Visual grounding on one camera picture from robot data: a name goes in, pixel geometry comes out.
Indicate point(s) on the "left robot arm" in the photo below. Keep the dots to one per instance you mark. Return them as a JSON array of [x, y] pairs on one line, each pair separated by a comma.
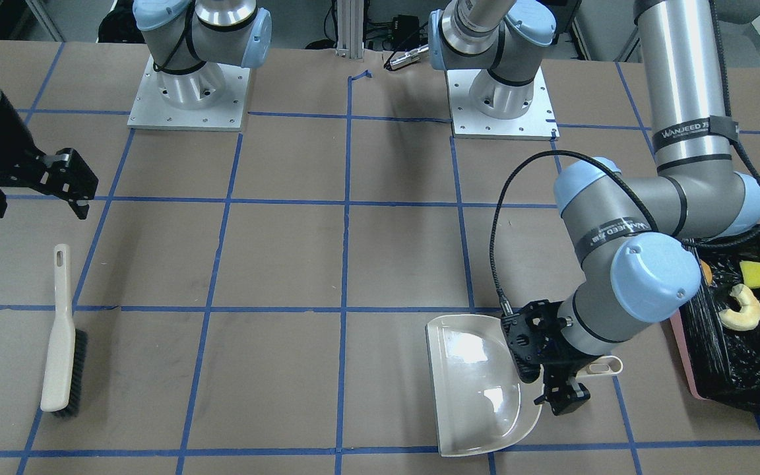
[[628, 234]]

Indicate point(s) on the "yellow lemon toy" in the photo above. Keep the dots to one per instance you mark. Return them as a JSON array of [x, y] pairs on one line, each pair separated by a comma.
[[707, 272]]

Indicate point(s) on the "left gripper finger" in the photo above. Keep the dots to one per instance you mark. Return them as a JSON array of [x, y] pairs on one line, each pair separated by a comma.
[[528, 372], [563, 394]]

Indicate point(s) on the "black lined trash bin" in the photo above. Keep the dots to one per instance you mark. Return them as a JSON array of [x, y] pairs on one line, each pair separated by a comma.
[[718, 330]]

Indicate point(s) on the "beige hand brush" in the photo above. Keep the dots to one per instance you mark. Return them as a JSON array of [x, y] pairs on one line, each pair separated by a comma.
[[66, 347]]

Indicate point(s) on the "beige plastic dustpan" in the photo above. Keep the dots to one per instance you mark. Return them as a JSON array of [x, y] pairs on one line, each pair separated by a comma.
[[481, 405]]

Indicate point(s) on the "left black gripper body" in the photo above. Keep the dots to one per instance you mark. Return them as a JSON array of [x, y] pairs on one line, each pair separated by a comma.
[[559, 358]]

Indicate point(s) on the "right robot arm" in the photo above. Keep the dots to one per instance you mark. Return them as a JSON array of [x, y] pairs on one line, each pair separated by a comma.
[[189, 41]]

